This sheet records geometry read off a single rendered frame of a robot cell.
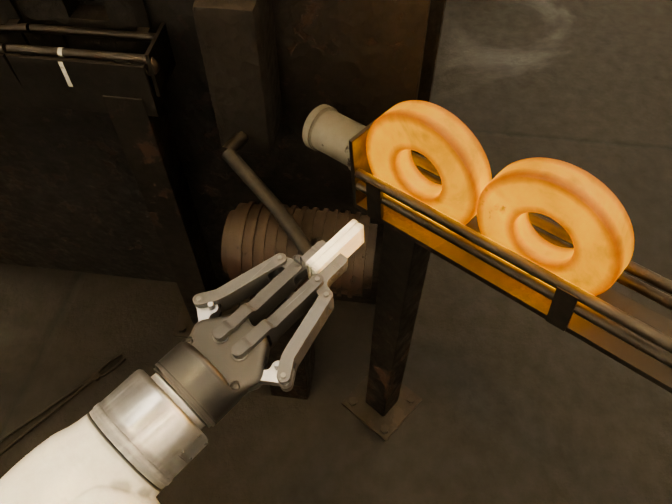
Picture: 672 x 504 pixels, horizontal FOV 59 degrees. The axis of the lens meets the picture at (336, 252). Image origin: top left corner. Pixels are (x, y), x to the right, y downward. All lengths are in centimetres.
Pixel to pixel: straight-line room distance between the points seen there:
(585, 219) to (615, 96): 151
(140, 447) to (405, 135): 40
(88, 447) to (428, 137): 42
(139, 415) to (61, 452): 6
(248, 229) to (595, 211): 48
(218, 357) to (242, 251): 33
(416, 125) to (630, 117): 143
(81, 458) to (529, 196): 44
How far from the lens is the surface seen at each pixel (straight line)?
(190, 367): 51
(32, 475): 52
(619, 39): 233
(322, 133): 74
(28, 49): 92
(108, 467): 51
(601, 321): 63
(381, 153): 69
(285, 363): 53
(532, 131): 185
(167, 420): 50
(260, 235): 84
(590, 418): 137
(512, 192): 60
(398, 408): 127
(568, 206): 57
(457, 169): 62
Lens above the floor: 119
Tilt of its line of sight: 54 degrees down
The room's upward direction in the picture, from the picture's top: straight up
